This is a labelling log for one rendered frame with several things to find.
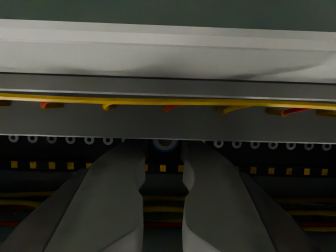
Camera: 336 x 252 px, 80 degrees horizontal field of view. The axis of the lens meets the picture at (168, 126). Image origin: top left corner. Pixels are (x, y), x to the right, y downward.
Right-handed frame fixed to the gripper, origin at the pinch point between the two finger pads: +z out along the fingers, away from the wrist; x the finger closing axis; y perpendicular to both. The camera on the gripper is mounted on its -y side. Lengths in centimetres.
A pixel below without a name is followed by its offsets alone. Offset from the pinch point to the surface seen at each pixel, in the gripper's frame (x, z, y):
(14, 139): -16.4, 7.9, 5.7
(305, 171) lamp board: 16.1, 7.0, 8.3
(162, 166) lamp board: -0.2, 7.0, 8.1
